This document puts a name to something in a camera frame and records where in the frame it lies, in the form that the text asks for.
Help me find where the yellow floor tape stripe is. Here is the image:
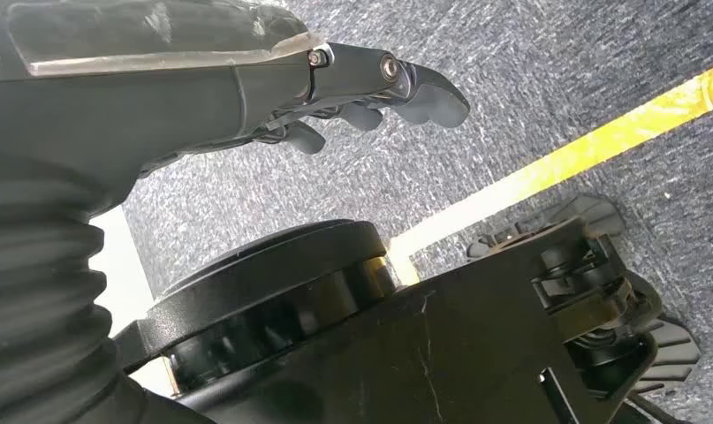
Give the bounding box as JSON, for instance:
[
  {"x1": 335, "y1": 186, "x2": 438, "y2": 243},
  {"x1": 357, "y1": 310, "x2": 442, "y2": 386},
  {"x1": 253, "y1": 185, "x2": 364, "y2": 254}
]
[{"x1": 386, "y1": 58, "x2": 713, "y2": 288}]

